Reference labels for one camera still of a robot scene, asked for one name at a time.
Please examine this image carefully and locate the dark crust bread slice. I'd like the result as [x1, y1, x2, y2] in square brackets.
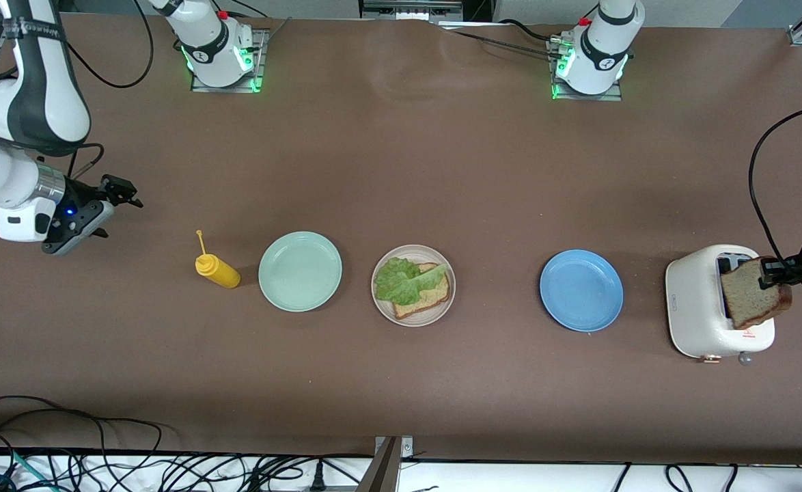
[720, 257, 794, 330]

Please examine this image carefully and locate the yellow mustard squeeze bottle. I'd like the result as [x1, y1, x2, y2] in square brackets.
[195, 230, 242, 289]

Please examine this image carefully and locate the green lettuce leaf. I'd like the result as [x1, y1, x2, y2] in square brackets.
[374, 256, 447, 306]

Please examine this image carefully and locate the light crust bread slice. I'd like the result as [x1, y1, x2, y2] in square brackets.
[393, 262, 452, 320]

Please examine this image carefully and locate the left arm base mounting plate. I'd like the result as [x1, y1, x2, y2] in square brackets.
[550, 38, 624, 102]

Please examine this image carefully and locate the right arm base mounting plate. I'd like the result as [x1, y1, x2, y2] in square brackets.
[191, 27, 269, 94]

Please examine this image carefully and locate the blue plate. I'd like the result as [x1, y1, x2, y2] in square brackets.
[540, 249, 624, 333]

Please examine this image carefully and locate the mint green plate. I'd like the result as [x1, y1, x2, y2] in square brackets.
[258, 231, 343, 313]

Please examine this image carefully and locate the beige plate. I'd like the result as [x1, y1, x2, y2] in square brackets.
[371, 244, 456, 327]

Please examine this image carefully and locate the white toaster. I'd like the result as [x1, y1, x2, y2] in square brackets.
[665, 245, 776, 365]

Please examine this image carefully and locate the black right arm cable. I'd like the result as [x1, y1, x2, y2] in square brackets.
[66, 0, 154, 182]

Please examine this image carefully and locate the black cable loop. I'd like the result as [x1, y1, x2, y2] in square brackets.
[0, 395, 164, 479]

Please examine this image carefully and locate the black metal frame piece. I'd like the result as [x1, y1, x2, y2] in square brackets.
[360, 0, 465, 21]

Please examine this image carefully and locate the thin black table cable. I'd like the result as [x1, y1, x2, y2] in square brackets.
[435, 19, 560, 61]

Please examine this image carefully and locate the aluminium profile post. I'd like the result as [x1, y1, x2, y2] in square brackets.
[357, 436, 402, 492]

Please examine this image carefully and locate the small metal bracket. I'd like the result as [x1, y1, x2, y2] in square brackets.
[374, 436, 415, 459]

